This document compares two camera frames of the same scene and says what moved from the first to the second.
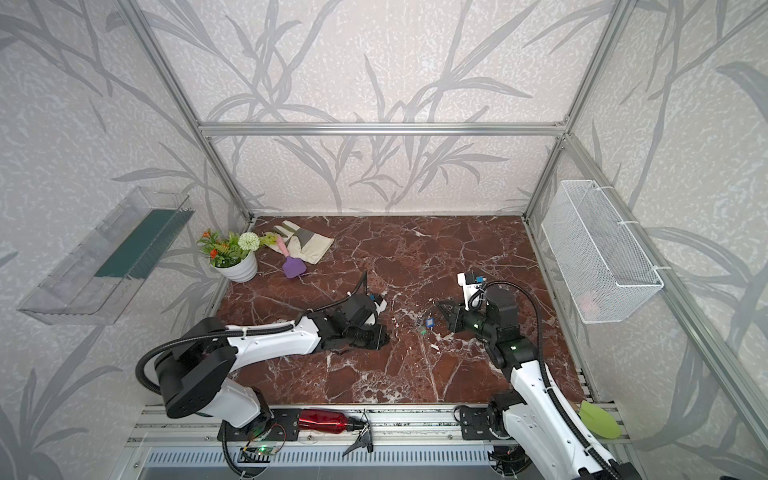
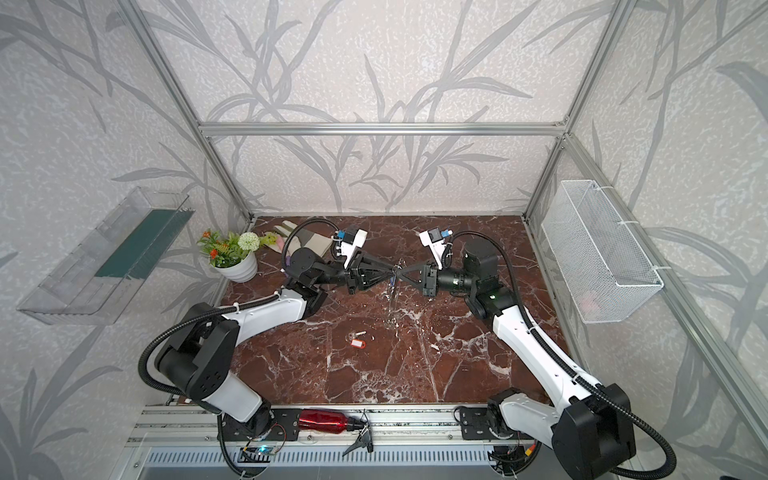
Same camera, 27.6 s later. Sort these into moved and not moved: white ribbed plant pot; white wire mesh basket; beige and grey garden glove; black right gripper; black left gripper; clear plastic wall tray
Moved: black right gripper; black left gripper
Not moved: clear plastic wall tray; white wire mesh basket; beige and grey garden glove; white ribbed plant pot
